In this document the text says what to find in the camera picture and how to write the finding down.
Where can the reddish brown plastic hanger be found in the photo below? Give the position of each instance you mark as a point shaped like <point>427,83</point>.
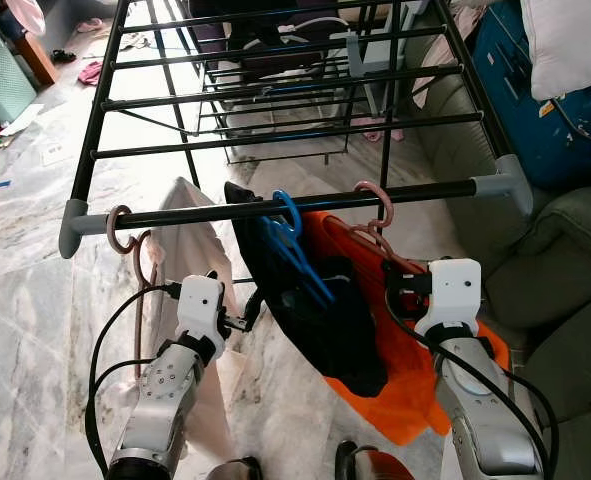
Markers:
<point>383,200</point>

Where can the black metal drying rack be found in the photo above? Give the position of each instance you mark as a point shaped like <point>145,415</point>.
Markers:
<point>275,207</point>

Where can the dark green sofa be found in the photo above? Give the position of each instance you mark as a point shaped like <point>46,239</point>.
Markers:
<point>555,270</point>

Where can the blue plastic hanger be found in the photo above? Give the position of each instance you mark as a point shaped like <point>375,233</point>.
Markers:
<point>295,245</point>

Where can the orange garment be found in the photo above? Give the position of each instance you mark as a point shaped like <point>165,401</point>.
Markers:
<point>405,390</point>

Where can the white paper sheet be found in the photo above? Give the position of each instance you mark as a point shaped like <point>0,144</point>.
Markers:
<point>20,120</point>

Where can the white hanging shirt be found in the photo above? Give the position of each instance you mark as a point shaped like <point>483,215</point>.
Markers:
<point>190,240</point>

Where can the pink paper slip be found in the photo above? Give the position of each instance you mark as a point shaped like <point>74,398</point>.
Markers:
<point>55,152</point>

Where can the pink garment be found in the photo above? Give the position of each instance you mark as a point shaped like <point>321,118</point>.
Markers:
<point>445,50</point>

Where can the light pink cloth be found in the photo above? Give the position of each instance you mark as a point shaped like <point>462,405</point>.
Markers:
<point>375,131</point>

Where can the robot left leg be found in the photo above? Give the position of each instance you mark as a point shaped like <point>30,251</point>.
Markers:
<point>240,470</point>

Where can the blue bag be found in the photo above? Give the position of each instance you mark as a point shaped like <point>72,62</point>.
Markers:
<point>555,130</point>

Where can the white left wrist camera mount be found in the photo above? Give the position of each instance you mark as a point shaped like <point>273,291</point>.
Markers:
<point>200,305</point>

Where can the magenta cloth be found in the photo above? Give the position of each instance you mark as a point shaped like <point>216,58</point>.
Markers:
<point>90,72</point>

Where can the dark navy hanging garment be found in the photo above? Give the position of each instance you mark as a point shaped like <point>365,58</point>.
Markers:
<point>325,330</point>

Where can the robot leg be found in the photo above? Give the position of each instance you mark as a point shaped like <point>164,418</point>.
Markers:
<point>375,465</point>
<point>240,470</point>

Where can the robot right leg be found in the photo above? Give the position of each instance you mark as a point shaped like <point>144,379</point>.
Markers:
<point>375,465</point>

